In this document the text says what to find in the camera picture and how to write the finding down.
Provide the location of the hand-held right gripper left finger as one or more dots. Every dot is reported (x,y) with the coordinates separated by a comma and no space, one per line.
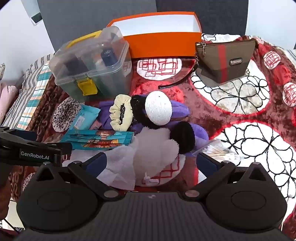
(99,160)

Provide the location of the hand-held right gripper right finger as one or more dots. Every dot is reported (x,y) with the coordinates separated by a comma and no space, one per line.
(204,160)

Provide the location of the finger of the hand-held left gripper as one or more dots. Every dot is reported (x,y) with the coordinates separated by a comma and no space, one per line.
(62,147)
(24,134)

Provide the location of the white towel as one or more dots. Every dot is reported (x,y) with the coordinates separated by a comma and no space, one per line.
(122,166)

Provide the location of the purple towel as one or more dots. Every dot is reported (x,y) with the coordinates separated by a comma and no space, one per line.
(199,135)

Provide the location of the black fluffy hair band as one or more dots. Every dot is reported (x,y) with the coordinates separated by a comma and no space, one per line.
(182,136)

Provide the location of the teal wet wipes pack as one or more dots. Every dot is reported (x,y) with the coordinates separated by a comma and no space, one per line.
(84,115)

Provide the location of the black scrunchie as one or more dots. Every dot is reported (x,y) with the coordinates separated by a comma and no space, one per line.
(137,102)

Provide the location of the orange cardboard box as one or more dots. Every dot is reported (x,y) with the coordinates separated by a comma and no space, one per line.
(161,44)

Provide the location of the bag of cotton swabs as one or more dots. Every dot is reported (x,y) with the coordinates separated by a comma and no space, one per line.
(219,151)

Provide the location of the teal cartoon printed packet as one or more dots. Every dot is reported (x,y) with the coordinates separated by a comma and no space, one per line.
(101,138)

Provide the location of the striped checked bed sheet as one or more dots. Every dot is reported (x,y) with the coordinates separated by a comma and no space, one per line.
(30,92)

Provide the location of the cream scrunchie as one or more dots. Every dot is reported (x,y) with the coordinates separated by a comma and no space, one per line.
(115,111)

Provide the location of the small white plastic hook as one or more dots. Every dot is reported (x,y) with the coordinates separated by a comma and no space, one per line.
(148,179)

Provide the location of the floral white pillow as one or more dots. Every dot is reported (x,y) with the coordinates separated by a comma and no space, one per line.
(1,71)

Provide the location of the white crochet round pad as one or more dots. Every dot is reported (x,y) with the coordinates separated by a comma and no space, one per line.
(158,107)

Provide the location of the red printed blanket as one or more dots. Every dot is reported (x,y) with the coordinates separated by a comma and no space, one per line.
(242,99)

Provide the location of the clear plastic storage box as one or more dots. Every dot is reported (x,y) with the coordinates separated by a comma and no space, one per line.
(76,58)

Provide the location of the brown pouch with red stripe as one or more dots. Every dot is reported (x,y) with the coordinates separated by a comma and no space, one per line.
(219,62)

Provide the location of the dark blue bottle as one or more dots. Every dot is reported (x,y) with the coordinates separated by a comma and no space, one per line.
(109,58)

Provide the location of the grey upholstered headboard panel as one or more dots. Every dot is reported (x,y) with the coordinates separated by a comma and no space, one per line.
(81,18)

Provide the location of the dark blue upholstered headboard panel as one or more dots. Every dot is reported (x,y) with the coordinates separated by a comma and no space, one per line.
(219,16)

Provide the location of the dark square wall fixture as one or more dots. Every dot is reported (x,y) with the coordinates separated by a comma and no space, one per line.
(37,18)

